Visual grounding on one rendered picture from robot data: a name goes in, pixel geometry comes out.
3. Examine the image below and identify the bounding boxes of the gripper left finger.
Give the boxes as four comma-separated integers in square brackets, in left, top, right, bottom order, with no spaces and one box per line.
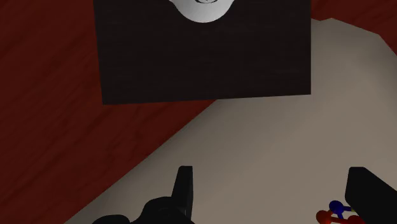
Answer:
[92,165,195,224]

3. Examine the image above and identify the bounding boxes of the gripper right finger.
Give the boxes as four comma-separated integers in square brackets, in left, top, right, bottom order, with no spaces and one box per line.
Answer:
[344,166,397,224]

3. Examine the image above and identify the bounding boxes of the dark robot stand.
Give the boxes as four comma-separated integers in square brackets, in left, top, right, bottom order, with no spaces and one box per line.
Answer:
[93,0,312,106]

